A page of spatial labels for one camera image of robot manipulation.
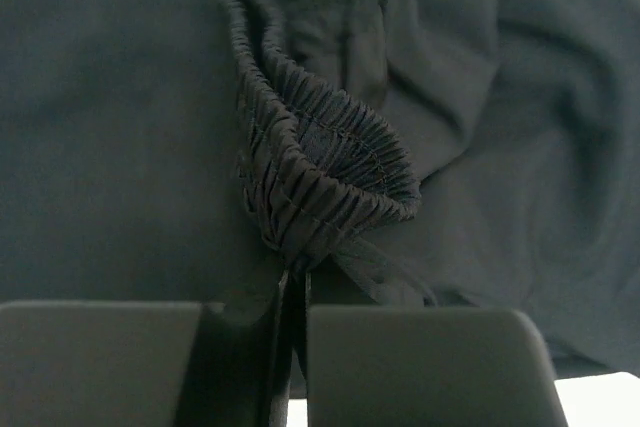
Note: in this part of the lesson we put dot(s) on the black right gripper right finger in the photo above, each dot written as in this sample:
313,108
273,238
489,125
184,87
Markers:
370,365

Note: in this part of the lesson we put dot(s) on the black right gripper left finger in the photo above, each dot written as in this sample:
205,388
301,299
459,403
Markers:
95,363

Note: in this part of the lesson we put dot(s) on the black trousers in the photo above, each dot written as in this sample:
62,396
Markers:
435,152

